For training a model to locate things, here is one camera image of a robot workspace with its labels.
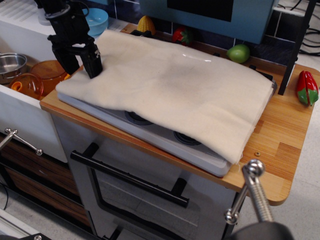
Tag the light blue plastic bowl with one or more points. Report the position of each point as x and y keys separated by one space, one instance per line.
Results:
x=97 y=20

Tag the stainless steel pot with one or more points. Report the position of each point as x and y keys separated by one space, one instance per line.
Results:
x=11 y=66

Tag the black metal post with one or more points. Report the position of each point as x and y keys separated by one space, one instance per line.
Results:
x=297 y=45

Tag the grey toy stove top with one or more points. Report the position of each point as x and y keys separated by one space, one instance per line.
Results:
x=160 y=140

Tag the red toy pepper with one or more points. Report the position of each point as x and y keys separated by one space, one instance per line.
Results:
x=307 y=89

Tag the blue toy microwave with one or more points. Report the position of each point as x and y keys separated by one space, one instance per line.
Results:
x=245 y=20

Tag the white toy oven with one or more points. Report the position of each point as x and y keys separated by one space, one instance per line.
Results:
x=114 y=204

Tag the cream cloth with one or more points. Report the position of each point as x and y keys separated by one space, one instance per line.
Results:
x=160 y=82

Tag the black oven door handle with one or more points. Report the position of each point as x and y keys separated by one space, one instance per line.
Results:
x=174 y=195

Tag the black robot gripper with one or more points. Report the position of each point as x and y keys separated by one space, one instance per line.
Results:
x=71 y=28

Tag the red toy strawberry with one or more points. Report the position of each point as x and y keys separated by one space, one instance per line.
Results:
x=183 y=35

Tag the orange transparent lid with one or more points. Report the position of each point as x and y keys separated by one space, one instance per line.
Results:
x=28 y=84

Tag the silver clamp right foreground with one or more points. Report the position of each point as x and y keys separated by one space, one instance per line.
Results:
x=266 y=228

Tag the orange transparent bowl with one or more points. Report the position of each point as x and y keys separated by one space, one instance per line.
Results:
x=51 y=73

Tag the yellow toy corn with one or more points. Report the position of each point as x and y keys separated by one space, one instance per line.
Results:
x=146 y=24

